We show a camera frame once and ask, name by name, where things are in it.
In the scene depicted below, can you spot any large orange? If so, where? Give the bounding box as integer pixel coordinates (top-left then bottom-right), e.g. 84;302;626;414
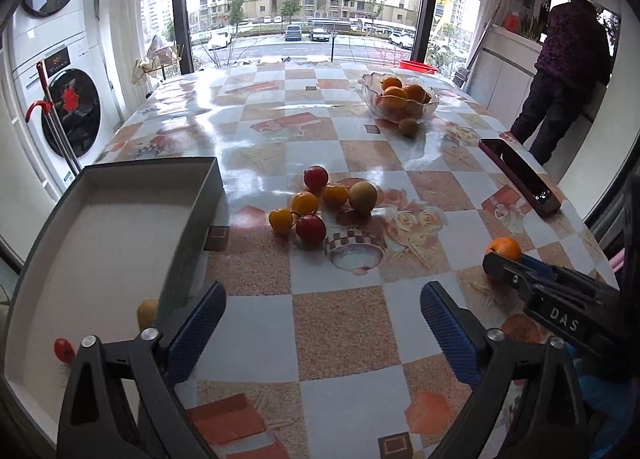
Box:
485;237;523;262

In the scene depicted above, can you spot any brown-green round fruit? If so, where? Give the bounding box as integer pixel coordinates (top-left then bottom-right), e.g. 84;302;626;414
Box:
349;181;378;214

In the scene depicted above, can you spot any yellow tomato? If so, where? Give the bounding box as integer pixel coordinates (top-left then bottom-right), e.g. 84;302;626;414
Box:
322;183;349;209
291;192;320;218
268;208;294;236

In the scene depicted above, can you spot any red cherry tomato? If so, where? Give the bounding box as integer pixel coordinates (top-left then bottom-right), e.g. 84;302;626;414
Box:
303;166;329;194
295;214;326;247

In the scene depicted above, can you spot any smartphone in red case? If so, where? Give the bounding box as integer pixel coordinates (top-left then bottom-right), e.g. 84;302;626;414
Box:
478;138;561;218

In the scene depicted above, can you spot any small red tomato in box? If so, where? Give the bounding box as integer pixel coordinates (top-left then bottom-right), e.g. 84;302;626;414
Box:
54;338;76;365

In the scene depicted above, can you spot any brown fruit in box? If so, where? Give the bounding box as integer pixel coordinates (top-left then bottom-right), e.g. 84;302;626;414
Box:
137;299;158;332

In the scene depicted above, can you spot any grey cardboard tray box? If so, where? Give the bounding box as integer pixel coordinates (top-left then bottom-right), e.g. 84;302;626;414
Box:
1;157;224;446

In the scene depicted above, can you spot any brown fruit beside bowl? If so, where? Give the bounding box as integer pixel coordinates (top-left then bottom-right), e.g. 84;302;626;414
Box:
397;118;420;138

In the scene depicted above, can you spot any white cabinet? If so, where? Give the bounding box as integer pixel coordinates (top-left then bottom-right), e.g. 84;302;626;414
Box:
464;25;541;128

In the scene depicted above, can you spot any orange in bowl right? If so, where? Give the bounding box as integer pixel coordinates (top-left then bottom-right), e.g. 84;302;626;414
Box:
402;83;431;104

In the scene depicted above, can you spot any orange in bowl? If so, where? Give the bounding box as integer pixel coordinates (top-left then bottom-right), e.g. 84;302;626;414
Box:
402;83;431;104
381;76;402;91
376;88;408;123

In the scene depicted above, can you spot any orange in bowl front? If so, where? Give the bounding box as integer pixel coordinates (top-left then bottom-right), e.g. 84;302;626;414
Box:
376;88;408;123

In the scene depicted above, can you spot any glass fruit bowl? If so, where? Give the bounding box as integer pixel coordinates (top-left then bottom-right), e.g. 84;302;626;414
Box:
360;72;439;124

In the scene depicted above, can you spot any person in dark clothes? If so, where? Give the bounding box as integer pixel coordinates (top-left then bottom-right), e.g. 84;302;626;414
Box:
510;0;612;166

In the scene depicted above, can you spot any orange in bowl top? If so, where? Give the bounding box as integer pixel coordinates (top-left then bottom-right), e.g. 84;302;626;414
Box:
381;76;402;91

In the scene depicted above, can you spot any red plastic basin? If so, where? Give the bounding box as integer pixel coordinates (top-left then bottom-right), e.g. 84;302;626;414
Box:
398;60;438;75

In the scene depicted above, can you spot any lower washing machine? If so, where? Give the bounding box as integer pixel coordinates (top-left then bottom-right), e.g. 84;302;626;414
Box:
12;32;122;167

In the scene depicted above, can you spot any red-handled mop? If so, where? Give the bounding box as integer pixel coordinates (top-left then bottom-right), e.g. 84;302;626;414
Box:
25;60;81;178

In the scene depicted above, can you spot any gold wire rack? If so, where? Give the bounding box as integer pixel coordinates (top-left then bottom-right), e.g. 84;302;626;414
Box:
131;34;182;84

